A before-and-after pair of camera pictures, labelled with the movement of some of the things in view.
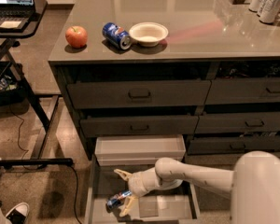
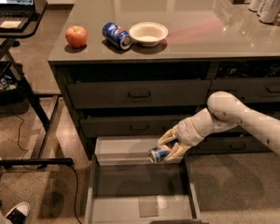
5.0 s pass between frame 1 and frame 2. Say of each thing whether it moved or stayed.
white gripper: moved
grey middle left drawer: stayed
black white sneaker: stayed
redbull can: moved
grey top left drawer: stayed
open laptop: stayed
